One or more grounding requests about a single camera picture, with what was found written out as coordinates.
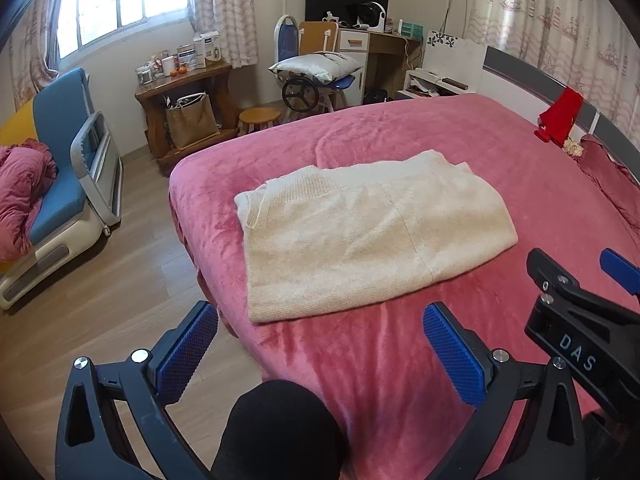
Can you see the silver pillow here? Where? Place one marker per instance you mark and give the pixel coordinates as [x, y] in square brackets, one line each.
[315, 65]

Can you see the red garment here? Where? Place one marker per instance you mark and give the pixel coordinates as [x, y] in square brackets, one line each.
[562, 112]

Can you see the bed with pink sheet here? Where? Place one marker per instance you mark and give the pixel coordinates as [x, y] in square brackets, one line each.
[450, 145]

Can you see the cream knit sweater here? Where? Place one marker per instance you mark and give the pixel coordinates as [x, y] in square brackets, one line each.
[375, 230]

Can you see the ship-print curtain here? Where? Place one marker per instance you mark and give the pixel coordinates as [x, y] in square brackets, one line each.
[550, 10]

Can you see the white mug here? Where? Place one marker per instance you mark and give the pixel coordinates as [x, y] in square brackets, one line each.
[167, 65]

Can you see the white drawer cabinet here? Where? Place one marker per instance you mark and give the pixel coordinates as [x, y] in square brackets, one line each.
[352, 55]

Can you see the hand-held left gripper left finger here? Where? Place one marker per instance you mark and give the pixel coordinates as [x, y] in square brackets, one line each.
[187, 355]

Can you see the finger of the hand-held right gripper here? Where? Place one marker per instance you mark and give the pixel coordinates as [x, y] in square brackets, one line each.
[620, 267]
[545, 267]

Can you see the white desk fan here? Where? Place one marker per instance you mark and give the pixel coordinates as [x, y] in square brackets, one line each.
[372, 15]

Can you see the pink blanket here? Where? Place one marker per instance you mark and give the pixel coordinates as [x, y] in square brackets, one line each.
[20, 190]

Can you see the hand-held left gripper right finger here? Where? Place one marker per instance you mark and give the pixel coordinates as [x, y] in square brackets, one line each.
[450, 355]

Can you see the grey headboard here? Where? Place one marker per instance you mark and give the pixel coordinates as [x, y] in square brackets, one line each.
[530, 70]

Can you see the wooden side table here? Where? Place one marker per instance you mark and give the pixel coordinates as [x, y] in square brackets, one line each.
[200, 74]

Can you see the black bag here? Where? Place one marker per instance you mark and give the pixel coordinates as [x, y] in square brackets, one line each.
[375, 96]

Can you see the pink pillow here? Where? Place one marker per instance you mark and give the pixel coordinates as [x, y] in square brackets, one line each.
[607, 175]

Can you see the black wheel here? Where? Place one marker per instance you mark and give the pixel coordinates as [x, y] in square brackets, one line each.
[300, 94]

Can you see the blue recliner chair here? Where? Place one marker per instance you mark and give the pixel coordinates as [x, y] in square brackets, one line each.
[55, 120]

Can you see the white flower-print panel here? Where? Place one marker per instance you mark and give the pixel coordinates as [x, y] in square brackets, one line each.
[460, 60]

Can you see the wooden desk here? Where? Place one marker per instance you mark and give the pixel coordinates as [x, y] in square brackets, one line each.
[385, 45]

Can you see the patterned window curtain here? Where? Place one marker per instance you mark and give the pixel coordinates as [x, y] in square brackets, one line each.
[230, 10]
[35, 50]

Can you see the white bedside cabinet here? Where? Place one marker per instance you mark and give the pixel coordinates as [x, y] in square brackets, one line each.
[420, 80]

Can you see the round wooden stool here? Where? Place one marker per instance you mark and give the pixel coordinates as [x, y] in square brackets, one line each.
[260, 115]

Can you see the teal box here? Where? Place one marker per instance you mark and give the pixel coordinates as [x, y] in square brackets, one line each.
[411, 30]

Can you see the tall white carton box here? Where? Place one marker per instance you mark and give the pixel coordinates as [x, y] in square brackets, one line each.
[207, 50]

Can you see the small plush toy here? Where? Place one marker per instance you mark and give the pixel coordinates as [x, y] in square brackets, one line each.
[572, 147]

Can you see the small white carton box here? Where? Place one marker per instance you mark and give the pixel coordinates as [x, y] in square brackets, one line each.
[187, 57]

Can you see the black monitor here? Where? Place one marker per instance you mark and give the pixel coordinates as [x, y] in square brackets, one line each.
[330, 0]

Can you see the beige tote bag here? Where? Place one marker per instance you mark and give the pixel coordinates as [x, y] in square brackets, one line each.
[192, 125]

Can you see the person's black trouser leg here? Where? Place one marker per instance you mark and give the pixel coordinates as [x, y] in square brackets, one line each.
[280, 430]

